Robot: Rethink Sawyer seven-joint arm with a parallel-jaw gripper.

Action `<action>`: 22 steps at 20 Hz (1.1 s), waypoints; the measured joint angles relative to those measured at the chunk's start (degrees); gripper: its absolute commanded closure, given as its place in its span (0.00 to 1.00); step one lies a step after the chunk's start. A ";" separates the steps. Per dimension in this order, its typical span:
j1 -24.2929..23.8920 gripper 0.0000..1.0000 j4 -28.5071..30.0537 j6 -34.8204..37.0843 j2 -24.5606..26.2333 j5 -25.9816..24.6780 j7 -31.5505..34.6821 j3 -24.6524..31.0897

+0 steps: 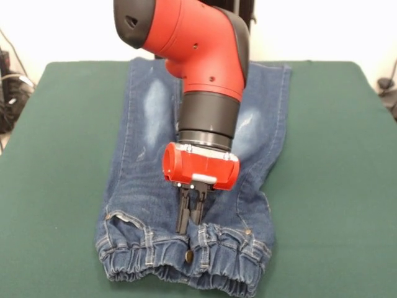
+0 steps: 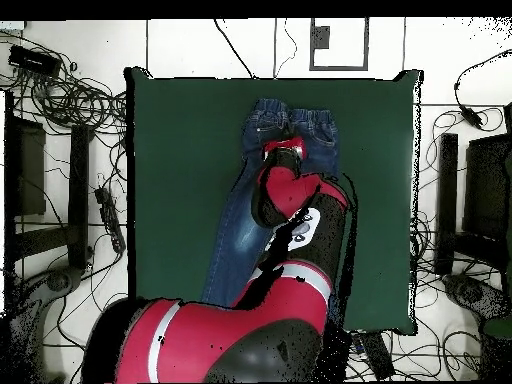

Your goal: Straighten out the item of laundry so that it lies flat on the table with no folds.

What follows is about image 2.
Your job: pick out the grey stand base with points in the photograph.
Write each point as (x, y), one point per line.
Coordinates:
(468, 292)
(60, 280)

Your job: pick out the dark green tablecloth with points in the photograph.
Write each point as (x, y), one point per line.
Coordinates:
(160, 160)

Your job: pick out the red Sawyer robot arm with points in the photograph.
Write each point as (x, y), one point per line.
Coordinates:
(200, 340)

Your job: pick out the black electronics box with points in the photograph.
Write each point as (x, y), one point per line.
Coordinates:
(34, 60)

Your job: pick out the blue denim jeans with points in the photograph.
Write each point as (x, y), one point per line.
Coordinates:
(236, 232)

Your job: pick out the small dark square box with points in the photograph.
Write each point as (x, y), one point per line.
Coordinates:
(321, 38)

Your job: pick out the black metal stand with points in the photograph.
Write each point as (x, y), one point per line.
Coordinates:
(448, 168)
(78, 180)

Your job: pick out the black power strip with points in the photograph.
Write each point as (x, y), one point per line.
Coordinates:
(110, 218)

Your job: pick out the grey square frame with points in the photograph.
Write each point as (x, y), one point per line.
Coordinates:
(339, 67)

